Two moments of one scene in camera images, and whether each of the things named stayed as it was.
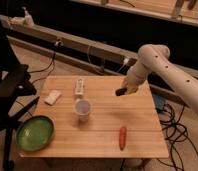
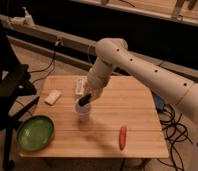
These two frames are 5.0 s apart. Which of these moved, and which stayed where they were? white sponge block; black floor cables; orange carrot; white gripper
Moved: white gripper
Stayed: white sponge block; black floor cables; orange carrot
